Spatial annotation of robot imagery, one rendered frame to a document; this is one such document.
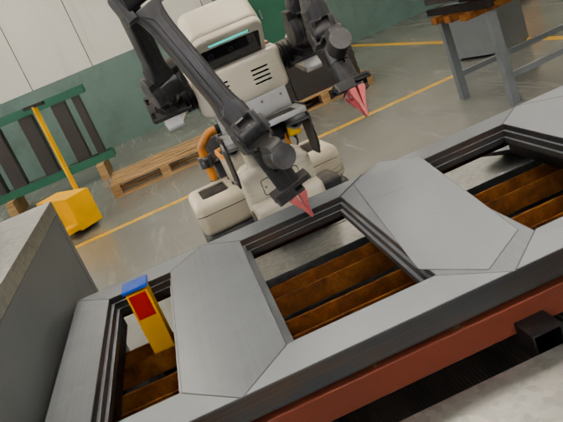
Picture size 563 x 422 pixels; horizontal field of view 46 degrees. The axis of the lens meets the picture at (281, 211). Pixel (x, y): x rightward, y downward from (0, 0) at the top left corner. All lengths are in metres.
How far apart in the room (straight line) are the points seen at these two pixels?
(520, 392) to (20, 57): 10.62
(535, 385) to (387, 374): 0.21
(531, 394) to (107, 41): 10.50
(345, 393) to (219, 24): 1.15
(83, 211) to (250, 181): 4.44
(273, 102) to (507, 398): 1.20
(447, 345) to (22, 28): 10.51
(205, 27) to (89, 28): 9.34
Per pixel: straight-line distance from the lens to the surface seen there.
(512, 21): 6.90
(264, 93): 1.95
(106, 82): 11.18
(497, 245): 1.14
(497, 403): 0.99
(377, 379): 1.04
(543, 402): 0.97
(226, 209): 2.24
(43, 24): 11.22
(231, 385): 1.03
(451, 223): 1.26
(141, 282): 1.53
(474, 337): 1.07
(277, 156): 1.43
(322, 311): 1.44
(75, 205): 6.29
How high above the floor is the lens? 1.36
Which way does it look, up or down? 18 degrees down
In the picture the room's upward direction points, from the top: 23 degrees counter-clockwise
